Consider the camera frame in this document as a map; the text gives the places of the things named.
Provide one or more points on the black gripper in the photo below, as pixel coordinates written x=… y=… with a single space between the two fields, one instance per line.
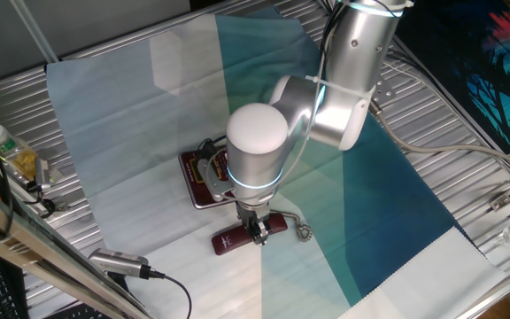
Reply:
x=255 y=212

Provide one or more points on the maroon telephone handset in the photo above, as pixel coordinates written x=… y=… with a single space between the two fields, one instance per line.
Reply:
x=228 y=241

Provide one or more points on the grey robot base conduit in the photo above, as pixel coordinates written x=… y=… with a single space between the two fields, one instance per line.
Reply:
x=436 y=148

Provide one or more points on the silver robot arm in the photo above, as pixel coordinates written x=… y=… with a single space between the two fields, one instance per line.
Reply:
x=259 y=150

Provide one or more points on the maroon telephone base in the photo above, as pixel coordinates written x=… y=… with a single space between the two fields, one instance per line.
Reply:
x=190 y=177

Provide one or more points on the blue green patterned tablecloth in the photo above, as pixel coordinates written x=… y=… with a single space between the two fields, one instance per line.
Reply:
x=149 y=111

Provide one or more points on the plastic bottle yellow liquid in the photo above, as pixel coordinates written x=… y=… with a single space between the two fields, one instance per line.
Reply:
x=13 y=153

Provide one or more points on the dark sunset tree poster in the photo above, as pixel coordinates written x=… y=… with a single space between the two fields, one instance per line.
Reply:
x=472 y=66

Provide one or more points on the grey metal pole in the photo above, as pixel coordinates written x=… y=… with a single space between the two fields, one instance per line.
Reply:
x=33 y=31

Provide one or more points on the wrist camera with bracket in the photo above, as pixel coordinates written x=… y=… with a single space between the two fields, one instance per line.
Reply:
x=213 y=175

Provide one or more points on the large silver depth camera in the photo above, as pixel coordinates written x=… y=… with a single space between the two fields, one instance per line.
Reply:
x=118 y=262

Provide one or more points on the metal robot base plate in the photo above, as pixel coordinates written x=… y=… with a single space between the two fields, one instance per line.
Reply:
x=385 y=88

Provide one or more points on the aluminium frame beam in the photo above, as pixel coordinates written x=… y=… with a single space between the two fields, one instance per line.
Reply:
x=38 y=248

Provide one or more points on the small silver camera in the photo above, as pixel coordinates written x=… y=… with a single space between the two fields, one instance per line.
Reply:
x=42 y=172

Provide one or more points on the small metal corner bracket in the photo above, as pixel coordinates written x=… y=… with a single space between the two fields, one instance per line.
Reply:
x=502 y=201

